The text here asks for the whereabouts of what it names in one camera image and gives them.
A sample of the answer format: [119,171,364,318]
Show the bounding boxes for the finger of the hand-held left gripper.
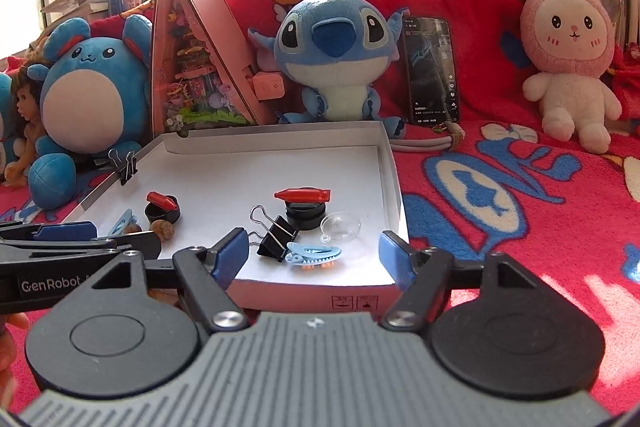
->
[0,231,162,260]
[0,221,98,242]

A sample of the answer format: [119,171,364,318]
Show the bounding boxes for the small pink cube toy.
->
[252,73,285,102]

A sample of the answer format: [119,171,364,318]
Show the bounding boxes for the person's left hand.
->
[0,312,30,389]

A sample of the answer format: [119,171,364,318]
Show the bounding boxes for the blue shark hair clip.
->
[105,208,138,238]
[285,242,343,270]

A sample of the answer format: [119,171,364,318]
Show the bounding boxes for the white cardboard box tray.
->
[60,121,411,314]

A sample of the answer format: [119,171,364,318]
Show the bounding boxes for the brown walnut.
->
[149,219,176,243]

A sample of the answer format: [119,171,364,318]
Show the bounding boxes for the grey cable bundle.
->
[390,122,466,152]

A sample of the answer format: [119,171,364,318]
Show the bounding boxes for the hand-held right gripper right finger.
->
[378,231,543,333]

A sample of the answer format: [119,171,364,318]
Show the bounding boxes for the clear plastic dome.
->
[320,212,362,245]

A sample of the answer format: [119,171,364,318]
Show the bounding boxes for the blue alien plush toy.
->
[247,0,413,140]

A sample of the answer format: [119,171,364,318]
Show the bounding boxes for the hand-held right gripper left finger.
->
[90,227,251,334]

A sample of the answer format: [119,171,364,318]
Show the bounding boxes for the pink cartoon print blanket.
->
[0,117,640,413]

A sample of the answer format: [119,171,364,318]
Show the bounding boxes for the brown haired doll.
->
[2,62,51,188]

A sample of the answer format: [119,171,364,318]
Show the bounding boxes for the crumpled red cloth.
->
[607,47,640,122]

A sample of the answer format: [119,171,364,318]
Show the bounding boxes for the upright books beside bunny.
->
[597,0,636,48]

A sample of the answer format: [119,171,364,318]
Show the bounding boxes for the small black round cap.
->
[144,194,182,225]

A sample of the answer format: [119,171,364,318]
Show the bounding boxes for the large black round cap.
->
[284,201,327,232]

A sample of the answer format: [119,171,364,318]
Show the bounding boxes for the black smartphone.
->
[401,16,460,126]

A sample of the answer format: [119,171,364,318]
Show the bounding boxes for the blue cat robot plush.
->
[0,72,13,182]

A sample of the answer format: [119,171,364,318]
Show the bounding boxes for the pink triangular miniature house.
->
[150,0,286,140]

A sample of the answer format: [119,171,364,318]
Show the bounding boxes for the black binder clip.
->
[107,149,138,186]
[249,205,300,263]

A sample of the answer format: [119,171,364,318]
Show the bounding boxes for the pink bunny plush toy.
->
[509,0,623,154]

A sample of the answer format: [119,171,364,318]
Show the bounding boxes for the round blue plush toy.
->
[27,13,153,210]

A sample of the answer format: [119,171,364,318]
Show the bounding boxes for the long red pointed cap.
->
[274,188,332,204]

